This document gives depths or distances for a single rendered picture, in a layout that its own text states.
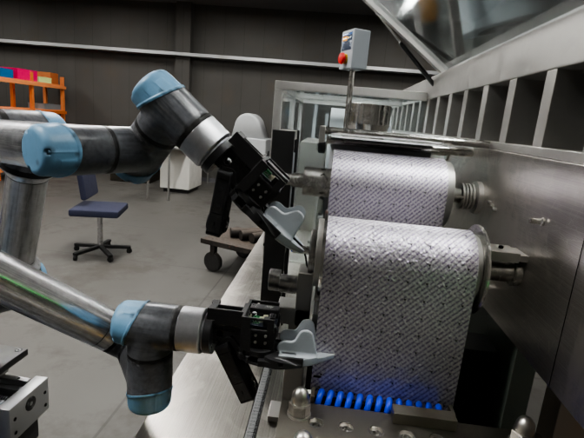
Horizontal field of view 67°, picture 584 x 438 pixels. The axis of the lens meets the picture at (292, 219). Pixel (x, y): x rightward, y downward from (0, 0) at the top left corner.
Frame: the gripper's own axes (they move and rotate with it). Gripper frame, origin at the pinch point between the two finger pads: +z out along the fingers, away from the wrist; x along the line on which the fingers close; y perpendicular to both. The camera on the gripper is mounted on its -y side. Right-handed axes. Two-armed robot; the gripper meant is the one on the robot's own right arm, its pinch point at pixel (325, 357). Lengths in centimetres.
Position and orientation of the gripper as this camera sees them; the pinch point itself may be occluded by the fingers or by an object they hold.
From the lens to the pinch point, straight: 75.9
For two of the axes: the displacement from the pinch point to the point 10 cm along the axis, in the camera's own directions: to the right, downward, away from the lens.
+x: 0.9, -2.1, 9.7
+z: 9.9, 1.0, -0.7
